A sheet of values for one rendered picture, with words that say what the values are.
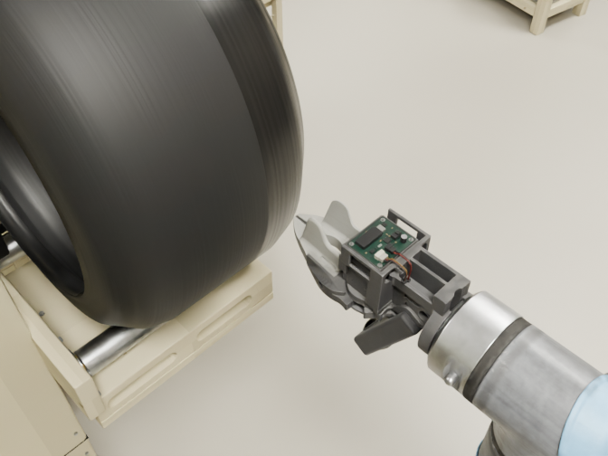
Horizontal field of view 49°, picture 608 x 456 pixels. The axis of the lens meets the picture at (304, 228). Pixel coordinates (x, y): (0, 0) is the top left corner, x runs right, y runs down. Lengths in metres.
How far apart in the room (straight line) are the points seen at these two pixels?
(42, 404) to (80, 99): 0.62
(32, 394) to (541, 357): 0.79
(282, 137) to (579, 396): 0.42
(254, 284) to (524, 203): 1.61
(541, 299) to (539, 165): 0.65
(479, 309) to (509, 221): 1.91
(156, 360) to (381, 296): 0.53
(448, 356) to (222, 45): 0.39
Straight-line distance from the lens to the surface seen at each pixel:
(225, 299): 1.13
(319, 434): 1.96
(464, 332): 0.61
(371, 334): 0.72
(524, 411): 0.60
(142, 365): 1.08
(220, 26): 0.74
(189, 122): 0.71
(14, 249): 1.22
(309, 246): 0.71
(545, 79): 3.23
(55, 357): 1.02
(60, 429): 1.25
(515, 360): 0.60
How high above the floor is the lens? 1.77
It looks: 48 degrees down
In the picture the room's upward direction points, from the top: straight up
